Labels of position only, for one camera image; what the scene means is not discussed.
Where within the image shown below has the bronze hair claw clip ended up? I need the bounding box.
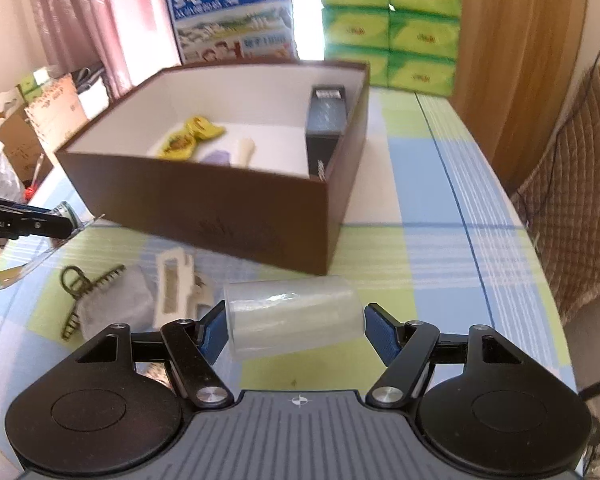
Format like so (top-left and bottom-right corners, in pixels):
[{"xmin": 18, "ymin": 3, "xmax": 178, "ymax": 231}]
[{"xmin": 60, "ymin": 265, "xmax": 127, "ymax": 343}]

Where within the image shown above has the wooden door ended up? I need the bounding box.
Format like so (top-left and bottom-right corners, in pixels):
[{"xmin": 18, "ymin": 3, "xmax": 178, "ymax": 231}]
[{"xmin": 420, "ymin": 0, "xmax": 593, "ymax": 196}]

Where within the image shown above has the checked cloth-covered desktop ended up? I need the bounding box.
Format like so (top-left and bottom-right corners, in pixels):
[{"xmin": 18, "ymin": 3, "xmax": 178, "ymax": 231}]
[{"xmin": 0, "ymin": 87, "xmax": 581, "ymax": 411}]

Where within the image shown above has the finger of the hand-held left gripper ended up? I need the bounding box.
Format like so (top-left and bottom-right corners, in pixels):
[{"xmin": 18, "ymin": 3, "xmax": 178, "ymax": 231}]
[
  {"xmin": 17, "ymin": 216, "xmax": 78, "ymax": 239},
  {"xmin": 0, "ymin": 194, "xmax": 56, "ymax": 217}
]

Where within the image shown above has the cream toothbrush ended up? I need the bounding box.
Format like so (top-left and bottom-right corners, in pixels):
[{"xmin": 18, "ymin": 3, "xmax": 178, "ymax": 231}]
[{"xmin": 235, "ymin": 138, "xmax": 257, "ymax": 167}]

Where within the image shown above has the black product box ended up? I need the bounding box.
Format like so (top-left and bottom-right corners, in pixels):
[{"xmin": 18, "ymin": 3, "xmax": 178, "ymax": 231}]
[{"xmin": 304, "ymin": 86, "xmax": 350, "ymax": 180}]

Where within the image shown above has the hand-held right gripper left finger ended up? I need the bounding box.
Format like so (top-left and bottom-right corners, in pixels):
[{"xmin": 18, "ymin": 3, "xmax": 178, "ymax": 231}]
[{"xmin": 74, "ymin": 300, "xmax": 235, "ymax": 409}]

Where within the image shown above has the white plastic bucket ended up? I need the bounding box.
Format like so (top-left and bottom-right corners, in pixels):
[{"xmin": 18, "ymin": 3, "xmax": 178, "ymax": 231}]
[{"xmin": 87, "ymin": 77, "xmax": 113, "ymax": 106}]

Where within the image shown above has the stack of green tissue packs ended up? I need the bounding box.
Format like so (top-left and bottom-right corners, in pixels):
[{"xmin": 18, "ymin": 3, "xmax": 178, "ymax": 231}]
[{"xmin": 319, "ymin": 0, "xmax": 463, "ymax": 97}]

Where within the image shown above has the chair with quilted brown cover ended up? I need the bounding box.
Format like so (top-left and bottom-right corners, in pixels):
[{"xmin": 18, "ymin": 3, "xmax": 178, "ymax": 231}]
[{"xmin": 510, "ymin": 65, "xmax": 600, "ymax": 326}]

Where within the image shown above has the pink printed carton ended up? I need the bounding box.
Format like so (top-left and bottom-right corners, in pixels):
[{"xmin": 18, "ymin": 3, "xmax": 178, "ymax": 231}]
[{"xmin": 24, "ymin": 74, "xmax": 88, "ymax": 151}]

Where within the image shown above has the white hair claw clip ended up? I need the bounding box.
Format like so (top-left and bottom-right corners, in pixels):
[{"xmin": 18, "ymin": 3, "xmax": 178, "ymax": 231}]
[{"xmin": 152, "ymin": 248, "xmax": 216, "ymax": 328}]

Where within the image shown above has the blue milk carton box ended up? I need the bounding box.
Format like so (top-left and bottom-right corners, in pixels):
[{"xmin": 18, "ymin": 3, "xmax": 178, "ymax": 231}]
[{"xmin": 161, "ymin": 0, "xmax": 297, "ymax": 65}]

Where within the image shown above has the small green tissue bundle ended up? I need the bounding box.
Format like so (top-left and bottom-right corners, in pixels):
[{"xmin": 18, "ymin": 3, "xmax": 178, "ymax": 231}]
[{"xmin": 17, "ymin": 67, "xmax": 51, "ymax": 101}]

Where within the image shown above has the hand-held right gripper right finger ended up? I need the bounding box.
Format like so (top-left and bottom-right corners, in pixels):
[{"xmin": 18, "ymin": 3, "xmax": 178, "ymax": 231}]
[{"xmin": 363, "ymin": 302, "xmax": 527, "ymax": 409}]

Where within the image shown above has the brown cardboard box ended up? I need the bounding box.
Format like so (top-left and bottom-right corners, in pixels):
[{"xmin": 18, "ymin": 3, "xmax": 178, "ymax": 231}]
[{"xmin": 54, "ymin": 60, "xmax": 372, "ymax": 277}]

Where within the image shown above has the yellow snack packet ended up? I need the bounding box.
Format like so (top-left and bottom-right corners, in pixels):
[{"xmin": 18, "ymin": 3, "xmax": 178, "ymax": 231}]
[{"xmin": 157, "ymin": 116, "xmax": 226, "ymax": 160}]

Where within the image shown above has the brown carton with white flap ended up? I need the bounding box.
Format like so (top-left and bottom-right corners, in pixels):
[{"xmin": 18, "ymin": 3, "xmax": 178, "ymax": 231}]
[{"xmin": 0, "ymin": 87, "xmax": 56, "ymax": 191}]

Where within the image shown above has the pink curtain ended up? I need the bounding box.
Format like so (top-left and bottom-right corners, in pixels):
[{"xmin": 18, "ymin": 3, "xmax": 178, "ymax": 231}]
[{"xmin": 22, "ymin": 0, "xmax": 183, "ymax": 101}]

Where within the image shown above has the clear plastic cup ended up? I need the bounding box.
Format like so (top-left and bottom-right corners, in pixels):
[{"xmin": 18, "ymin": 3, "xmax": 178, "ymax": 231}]
[{"xmin": 223, "ymin": 275, "xmax": 366, "ymax": 363}]

